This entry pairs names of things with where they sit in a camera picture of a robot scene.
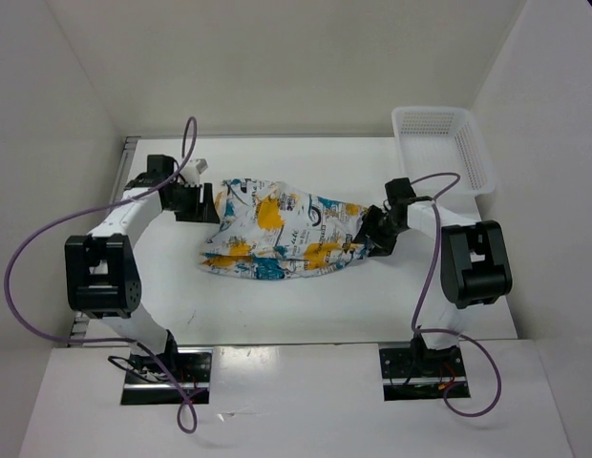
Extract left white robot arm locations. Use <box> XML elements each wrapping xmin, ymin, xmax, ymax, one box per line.
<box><xmin>64</xmin><ymin>155</ymin><xmax>220</xmax><ymax>382</ymax></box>

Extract patterned white yellow teal shorts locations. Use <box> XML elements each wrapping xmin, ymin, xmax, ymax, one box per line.
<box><xmin>199</xmin><ymin>178</ymin><xmax>371</xmax><ymax>281</ymax></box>

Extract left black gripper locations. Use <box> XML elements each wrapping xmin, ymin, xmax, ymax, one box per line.
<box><xmin>166</xmin><ymin>182</ymin><xmax>221</xmax><ymax>224</ymax></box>

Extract white plastic basket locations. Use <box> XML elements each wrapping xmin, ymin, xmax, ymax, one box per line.
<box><xmin>391</xmin><ymin>106</ymin><xmax>497</xmax><ymax>197</ymax></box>

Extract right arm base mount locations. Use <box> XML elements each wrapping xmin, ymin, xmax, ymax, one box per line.
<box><xmin>378</xmin><ymin>340</ymin><xmax>471</xmax><ymax>402</ymax></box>

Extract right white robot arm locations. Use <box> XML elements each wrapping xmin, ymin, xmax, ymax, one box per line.
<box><xmin>355</xmin><ymin>172</ymin><xmax>513</xmax><ymax>375</ymax></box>

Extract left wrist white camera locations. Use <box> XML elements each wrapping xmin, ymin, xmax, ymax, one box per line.
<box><xmin>180</xmin><ymin>158</ymin><xmax>208</xmax><ymax>186</ymax></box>

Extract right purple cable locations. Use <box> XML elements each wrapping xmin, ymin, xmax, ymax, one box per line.
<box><xmin>410</xmin><ymin>172</ymin><xmax>502</xmax><ymax>417</ymax></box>

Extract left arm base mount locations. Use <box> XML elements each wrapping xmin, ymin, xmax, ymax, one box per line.
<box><xmin>108</xmin><ymin>346</ymin><xmax>213</xmax><ymax>406</ymax></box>

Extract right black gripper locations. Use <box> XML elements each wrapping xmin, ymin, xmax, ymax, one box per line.
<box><xmin>352</xmin><ymin>204</ymin><xmax>407</xmax><ymax>257</ymax></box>

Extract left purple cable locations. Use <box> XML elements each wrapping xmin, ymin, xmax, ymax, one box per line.
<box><xmin>3</xmin><ymin>115</ymin><xmax>206</xmax><ymax>434</ymax></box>

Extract purple cable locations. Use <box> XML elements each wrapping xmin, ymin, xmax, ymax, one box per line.
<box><xmin>410</xmin><ymin>172</ymin><xmax>502</xmax><ymax>417</ymax></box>
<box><xmin>3</xmin><ymin>115</ymin><xmax>206</xmax><ymax>434</ymax></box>

